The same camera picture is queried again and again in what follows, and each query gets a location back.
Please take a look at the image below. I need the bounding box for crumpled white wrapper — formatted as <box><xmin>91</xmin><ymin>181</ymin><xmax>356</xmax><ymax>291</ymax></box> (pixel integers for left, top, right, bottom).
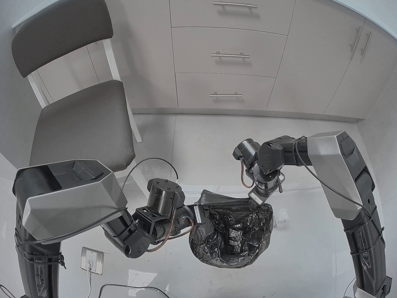
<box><xmin>274</xmin><ymin>211</ymin><xmax>291</xmax><ymax>230</ymax></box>

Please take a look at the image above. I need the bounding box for black cable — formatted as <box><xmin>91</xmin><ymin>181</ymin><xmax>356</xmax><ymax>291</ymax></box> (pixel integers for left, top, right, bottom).
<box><xmin>294</xmin><ymin>136</ymin><xmax>377</xmax><ymax>216</ymax></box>
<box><xmin>99</xmin><ymin>284</ymin><xmax>170</xmax><ymax>298</ymax></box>
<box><xmin>119</xmin><ymin>157</ymin><xmax>179</xmax><ymax>198</ymax></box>

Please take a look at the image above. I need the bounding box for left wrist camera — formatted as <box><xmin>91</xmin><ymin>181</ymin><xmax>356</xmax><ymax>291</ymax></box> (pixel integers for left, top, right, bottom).
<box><xmin>169</xmin><ymin>183</ymin><xmax>184</xmax><ymax>209</ymax></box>

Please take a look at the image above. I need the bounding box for black plastic bag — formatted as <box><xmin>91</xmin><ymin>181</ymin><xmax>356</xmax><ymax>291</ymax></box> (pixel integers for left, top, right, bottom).
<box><xmin>189</xmin><ymin>189</ymin><xmax>275</xmax><ymax>268</ymax></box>

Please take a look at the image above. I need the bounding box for beige cabinet with drawers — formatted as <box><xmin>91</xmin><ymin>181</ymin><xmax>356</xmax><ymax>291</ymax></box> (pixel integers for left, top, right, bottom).
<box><xmin>93</xmin><ymin>0</ymin><xmax>397</xmax><ymax>123</ymax></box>

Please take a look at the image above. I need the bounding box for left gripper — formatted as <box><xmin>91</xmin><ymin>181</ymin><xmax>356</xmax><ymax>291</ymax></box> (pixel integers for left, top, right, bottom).
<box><xmin>177</xmin><ymin>204</ymin><xmax>214</xmax><ymax>233</ymax></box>

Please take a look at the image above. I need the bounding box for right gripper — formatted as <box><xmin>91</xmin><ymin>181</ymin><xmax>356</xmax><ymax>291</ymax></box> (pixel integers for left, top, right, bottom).
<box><xmin>248</xmin><ymin>168</ymin><xmax>282</xmax><ymax>205</ymax></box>

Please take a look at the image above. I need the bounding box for grey padded white chair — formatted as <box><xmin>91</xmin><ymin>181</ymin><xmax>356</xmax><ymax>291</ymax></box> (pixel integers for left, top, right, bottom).
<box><xmin>11</xmin><ymin>0</ymin><xmax>143</xmax><ymax>174</ymax></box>

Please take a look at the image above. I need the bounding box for white power cable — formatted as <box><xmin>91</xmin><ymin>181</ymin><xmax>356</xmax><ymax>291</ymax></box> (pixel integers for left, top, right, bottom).
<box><xmin>84</xmin><ymin>259</ymin><xmax>94</xmax><ymax>298</ymax></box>

